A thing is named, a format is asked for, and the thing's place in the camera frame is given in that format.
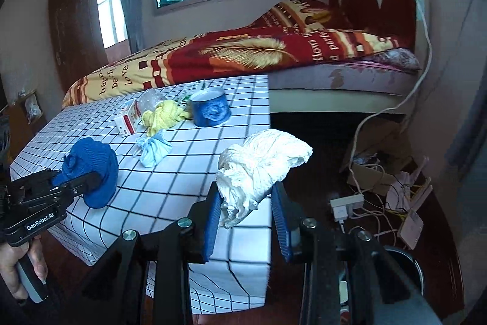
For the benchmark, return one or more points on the bed mattress and frame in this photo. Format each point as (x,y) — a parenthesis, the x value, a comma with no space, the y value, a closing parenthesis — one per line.
(365,85)

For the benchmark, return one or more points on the clear plastic bag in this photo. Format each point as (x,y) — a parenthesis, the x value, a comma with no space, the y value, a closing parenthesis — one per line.
(149,100)

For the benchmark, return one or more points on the short blue paper cup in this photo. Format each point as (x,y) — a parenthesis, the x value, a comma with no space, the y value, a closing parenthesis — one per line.
(209,107)

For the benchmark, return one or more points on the blue knitted cloth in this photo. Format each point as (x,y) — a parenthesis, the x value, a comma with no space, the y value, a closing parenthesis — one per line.
(88,156)

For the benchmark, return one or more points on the red heart headboard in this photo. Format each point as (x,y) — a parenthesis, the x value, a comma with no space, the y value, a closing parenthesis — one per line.
(400,18)

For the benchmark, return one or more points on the red white milk carton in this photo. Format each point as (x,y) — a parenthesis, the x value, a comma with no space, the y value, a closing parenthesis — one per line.
(127,118)

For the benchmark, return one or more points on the brown wooden door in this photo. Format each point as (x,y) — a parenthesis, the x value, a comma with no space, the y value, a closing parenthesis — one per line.
(76,39)

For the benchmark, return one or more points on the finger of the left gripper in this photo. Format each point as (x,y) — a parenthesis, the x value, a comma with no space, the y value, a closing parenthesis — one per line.
(69,189)
(31,187)

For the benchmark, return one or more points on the yellow knotted cloth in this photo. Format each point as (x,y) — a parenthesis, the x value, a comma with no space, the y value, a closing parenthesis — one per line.
(164,116)

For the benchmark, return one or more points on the white wifi router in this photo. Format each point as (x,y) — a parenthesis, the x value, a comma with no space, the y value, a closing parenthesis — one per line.
(404,198)

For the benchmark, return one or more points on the white tissue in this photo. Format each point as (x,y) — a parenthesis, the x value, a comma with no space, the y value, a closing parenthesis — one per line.
(246,172)

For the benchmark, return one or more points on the white grid tablecloth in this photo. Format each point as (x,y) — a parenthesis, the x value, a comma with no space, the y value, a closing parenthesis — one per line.
(149,199)

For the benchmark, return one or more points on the cardboard box on floor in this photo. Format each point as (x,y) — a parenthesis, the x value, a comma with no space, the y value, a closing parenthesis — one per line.
(383,151)

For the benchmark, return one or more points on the light blue face mask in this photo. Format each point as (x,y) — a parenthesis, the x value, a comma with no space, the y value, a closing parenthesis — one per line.
(152,150)

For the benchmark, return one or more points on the red yellow quilt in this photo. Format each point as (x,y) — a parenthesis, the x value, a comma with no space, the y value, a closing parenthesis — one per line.
(292,34)

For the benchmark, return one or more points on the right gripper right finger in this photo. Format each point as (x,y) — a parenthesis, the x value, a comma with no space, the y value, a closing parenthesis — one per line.
(379,292)

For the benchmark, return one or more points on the white power strip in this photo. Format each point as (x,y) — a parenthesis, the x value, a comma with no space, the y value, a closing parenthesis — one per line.
(343,207)

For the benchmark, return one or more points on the wooden tv cabinet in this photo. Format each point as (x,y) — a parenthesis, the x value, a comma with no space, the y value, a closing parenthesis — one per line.
(26,119)

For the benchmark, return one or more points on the green white small box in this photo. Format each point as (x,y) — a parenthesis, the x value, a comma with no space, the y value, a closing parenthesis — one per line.
(188,90)

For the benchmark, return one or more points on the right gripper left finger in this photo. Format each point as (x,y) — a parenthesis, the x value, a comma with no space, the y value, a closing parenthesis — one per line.
(114,291)

